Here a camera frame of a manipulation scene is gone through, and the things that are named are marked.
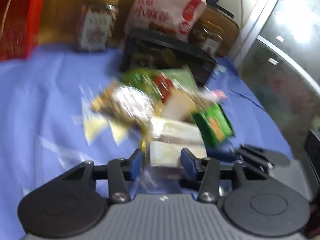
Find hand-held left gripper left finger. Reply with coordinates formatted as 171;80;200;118
61;148;143;203

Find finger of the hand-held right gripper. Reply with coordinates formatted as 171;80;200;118
207;144;274;169

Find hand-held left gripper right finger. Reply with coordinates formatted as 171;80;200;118
180;147;269;203

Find white cake packet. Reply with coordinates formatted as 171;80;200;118
148;141;208;168
147;116;205;145

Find pink stick packet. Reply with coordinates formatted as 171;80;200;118
199;89;228;102

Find green biscuit packet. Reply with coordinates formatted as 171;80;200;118
191;103;236;148

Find yellow and white sachet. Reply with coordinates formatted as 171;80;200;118
108;118;131;147
82;112;108;146

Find white wedge packet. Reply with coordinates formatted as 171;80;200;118
159;89;198;123

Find silver snack packet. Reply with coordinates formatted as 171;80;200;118
90;84;157;127

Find red snack packet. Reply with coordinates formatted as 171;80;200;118
153;76;177;103

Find bright green snack packet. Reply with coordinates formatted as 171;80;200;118
119;67;162;100

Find pale green snack packet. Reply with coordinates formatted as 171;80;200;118
160;66;198;93

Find grey cabinet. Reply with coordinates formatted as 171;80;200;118
234;0;320;157

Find black printed box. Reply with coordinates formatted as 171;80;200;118
119;29;217;88

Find blue bed sheet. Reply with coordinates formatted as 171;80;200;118
0;42;294;232

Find dark snack jar gold lid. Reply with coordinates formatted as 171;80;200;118
188;19;226;57

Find nut jar with gold lid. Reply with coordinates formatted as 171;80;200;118
74;0;120;53

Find black tape strips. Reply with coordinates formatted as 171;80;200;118
203;0;236;18

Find pink and white snack bag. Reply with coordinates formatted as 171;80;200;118
124;0;207;43

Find red cardboard box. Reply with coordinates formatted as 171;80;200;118
0;0;48;61

